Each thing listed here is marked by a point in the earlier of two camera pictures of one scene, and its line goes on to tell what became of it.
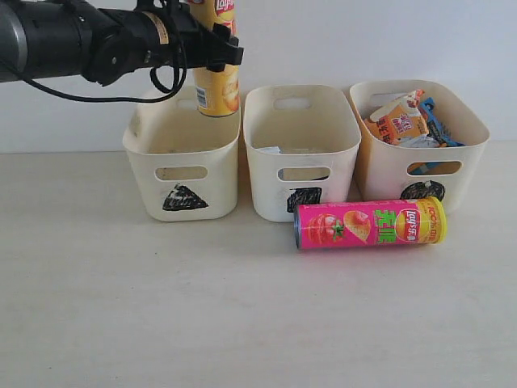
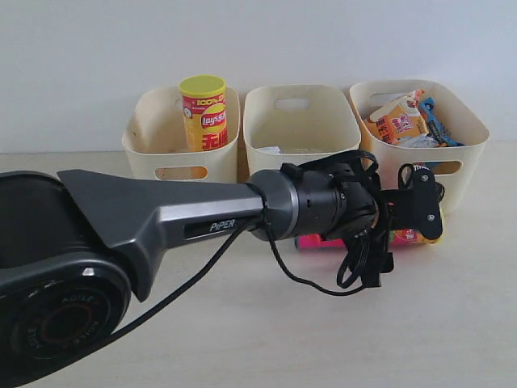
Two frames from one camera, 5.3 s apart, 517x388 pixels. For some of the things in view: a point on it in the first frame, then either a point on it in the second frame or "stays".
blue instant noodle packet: (436, 128) stays
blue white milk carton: (269, 149) stays
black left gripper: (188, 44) to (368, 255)
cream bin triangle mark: (185, 163) stays
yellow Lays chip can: (218, 92) to (204, 112)
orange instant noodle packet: (401, 119) stays
